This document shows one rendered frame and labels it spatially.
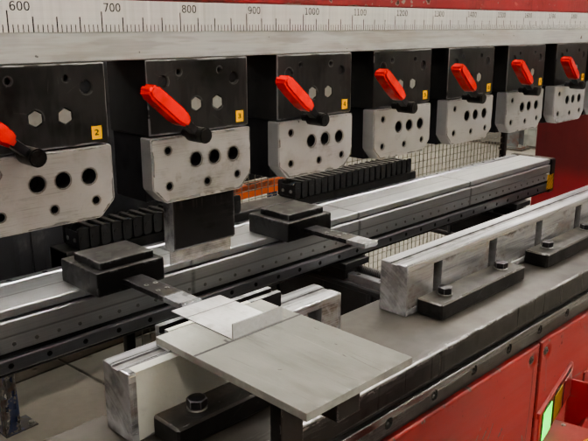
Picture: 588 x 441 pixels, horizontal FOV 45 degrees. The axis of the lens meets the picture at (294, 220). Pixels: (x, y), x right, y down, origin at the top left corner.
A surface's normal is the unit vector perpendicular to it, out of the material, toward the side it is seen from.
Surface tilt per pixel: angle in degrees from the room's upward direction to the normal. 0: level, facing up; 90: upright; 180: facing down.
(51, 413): 0
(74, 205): 90
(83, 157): 90
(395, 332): 0
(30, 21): 90
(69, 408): 0
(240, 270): 90
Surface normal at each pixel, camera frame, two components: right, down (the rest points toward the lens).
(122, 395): -0.70, 0.18
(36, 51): 0.71, 0.18
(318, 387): 0.00, -0.97
